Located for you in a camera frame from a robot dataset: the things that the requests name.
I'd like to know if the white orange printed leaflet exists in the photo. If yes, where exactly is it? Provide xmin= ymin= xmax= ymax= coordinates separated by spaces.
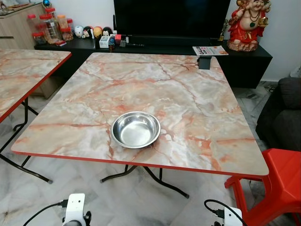
xmin=192 ymin=46 xmax=229 ymax=56

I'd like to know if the white round figurine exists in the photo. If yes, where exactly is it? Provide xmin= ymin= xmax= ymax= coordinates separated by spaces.
xmin=74 ymin=25 xmax=85 ymax=39

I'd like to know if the small clear jar red lid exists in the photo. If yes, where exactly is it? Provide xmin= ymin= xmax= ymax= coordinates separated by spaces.
xmin=32 ymin=32 xmax=47 ymax=46

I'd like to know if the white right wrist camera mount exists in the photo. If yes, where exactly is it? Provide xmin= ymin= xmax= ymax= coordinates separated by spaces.
xmin=223 ymin=206 xmax=243 ymax=226

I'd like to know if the large clear jar red lid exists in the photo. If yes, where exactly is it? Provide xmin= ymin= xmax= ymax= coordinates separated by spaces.
xmin=40 ymin=14 xmax=60 ymax=43

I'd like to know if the dark grey fabric sofa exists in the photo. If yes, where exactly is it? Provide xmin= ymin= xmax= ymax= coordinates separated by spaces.
xmin=256 ymin=77 xmax=301 ymax=151

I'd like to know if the red laughing Buddha statue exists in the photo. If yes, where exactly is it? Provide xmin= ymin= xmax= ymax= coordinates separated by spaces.
xmin=228 ymin=0 xmax=272 ymax=52

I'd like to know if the small jar with nuts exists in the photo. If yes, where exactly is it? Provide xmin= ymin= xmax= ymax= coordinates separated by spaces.
xmin=60 ymin=27 xmax=74 ymax=41

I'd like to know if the stainless steel bowl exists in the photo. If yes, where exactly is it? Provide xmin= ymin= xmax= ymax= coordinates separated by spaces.
xmin=111 ymin=111 xmax=161 ymax=149

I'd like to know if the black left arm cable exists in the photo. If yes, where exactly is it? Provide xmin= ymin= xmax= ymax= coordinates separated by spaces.
xmin=24 ymin=201 xmax=69 ymax=226

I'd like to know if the flat red packet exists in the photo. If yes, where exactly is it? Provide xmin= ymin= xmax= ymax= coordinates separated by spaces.
xmin=47 ymin=40 xmax=67 ymax=47

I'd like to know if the dark grey table clamp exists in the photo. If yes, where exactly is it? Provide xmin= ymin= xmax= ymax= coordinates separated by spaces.
xmin=198 ymin=56 xmax=212 ymax=70

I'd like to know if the light wooden cabinet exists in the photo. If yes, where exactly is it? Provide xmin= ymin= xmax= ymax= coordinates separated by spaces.
xmin=0 ymin=2 xmax=62 ymax=99

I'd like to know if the jar with orange snacks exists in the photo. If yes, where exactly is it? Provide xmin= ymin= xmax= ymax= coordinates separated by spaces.
xmin=57 ymin=15 xmax=69 ymax=30

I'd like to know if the black flat screen television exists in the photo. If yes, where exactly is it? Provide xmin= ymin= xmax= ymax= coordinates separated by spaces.
xmin=113 ymin=0 xmax=231 ymax=39

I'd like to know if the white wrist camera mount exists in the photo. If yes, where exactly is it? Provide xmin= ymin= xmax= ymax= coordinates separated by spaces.
xmin=223 ymin=206 xmax=243 ymax=226
xmin=63 ymin=193 xmax=87 ymax=226

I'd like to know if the black metal table leg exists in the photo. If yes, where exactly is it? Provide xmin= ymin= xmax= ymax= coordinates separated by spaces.
xmin=0 ymin=153 xmax=53 ymax=184
xmin=0 ymin=97 xmax=39 ymax=153
xmin=100 ymin=165 xmax=190 ymax=198

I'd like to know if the red plastic stool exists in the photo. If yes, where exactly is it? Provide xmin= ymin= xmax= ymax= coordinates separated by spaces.
xmin=225 ymin=148 xmax=301 ymax=226

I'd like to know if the black television console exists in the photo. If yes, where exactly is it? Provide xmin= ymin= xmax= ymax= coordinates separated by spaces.
xmin=34 ymin=37 xmax=273 ymax=89

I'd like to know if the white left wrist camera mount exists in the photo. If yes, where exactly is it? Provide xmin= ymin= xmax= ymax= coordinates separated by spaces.
xmin=63 ymin=193 xmax=87 ymax=226

